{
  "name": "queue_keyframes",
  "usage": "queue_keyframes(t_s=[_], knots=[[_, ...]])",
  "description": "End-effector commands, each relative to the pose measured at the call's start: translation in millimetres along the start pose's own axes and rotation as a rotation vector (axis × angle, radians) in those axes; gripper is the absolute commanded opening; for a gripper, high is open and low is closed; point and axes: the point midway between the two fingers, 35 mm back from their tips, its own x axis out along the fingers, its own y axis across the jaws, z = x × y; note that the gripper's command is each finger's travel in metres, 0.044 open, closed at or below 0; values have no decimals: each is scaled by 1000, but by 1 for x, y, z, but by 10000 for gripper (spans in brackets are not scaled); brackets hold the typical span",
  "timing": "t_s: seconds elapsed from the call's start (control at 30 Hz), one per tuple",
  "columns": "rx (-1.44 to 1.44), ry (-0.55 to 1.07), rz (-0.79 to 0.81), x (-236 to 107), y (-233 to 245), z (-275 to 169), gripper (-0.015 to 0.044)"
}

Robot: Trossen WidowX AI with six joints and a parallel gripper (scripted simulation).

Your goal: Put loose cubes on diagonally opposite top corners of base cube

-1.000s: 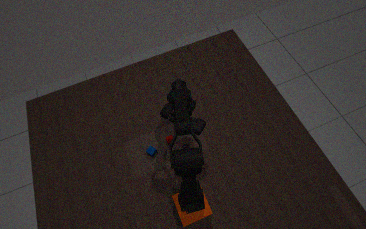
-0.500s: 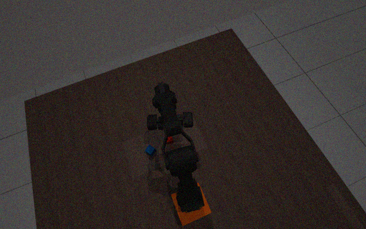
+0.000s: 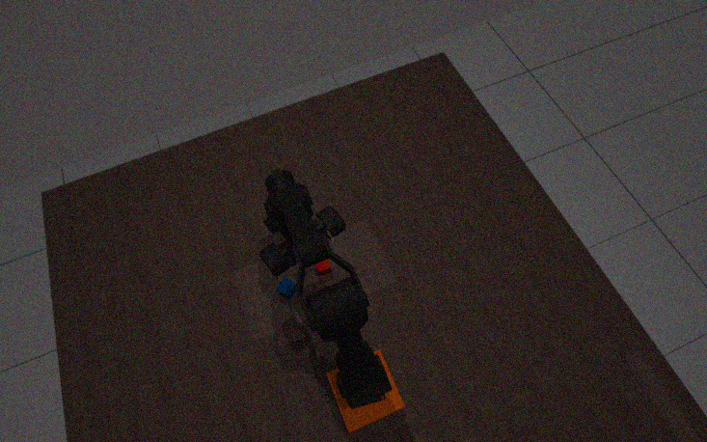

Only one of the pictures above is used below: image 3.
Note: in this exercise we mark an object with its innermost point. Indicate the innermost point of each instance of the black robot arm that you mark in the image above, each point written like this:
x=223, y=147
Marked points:
x=337, y=312

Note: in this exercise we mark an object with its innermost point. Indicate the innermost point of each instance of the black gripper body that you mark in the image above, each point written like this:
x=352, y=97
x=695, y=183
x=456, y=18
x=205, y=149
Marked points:
x=276, y=260

